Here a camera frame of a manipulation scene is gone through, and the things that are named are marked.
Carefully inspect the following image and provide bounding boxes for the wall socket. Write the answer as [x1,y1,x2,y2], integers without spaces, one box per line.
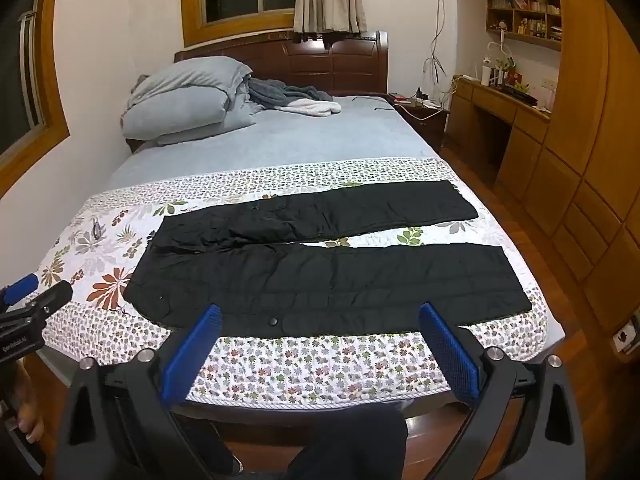
[612,312,640,358]

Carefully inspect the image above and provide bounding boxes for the hanging white cables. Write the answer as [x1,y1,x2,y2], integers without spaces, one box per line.
[424,0,457,98]

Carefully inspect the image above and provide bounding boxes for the wooden nightstand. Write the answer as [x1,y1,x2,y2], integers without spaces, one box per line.
[387,92,451,152]

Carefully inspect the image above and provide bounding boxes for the grey blanket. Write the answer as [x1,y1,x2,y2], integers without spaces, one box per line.
[247,77,334,112]

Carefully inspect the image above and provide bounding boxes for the black pants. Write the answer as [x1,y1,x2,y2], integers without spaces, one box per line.
[124,180,532,338]

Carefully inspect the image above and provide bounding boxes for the dark wooden headboard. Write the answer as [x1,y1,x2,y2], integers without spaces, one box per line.
[174,30,390,97]

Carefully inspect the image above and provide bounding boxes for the white fleece cloth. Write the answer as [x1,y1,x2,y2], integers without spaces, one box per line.
[277,97,343,119]

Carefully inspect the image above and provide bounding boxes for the person's left hand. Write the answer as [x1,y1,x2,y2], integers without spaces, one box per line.
[0,360,46,443]

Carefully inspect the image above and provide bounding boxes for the light blue pillow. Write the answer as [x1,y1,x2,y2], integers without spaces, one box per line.
[127,56,254,111]
[121,91,257,147]

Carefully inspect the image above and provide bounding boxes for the wooden desk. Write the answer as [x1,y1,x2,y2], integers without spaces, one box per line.
[444,75,552,183]

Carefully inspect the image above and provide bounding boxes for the wooden wardrobe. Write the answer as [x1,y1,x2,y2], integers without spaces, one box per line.
[499,0,640,361]

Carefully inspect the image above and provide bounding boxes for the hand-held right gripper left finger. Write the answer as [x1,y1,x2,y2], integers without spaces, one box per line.
[55,304,223,480]

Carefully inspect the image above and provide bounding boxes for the wooden wall shelf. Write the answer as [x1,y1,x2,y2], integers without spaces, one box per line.
[485,0,564,52]

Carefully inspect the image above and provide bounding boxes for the floral quilt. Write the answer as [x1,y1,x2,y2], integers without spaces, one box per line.
[40,157,566,406]

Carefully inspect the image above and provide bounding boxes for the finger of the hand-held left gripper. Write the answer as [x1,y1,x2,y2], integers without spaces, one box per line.
[0,273,40,307]
[0,280,74,322]

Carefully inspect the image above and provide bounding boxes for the bed with blue sheet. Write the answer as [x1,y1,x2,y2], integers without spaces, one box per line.
[107,92,566,411]

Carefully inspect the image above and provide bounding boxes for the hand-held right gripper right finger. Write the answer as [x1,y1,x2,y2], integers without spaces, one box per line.
[419,302,586,480]

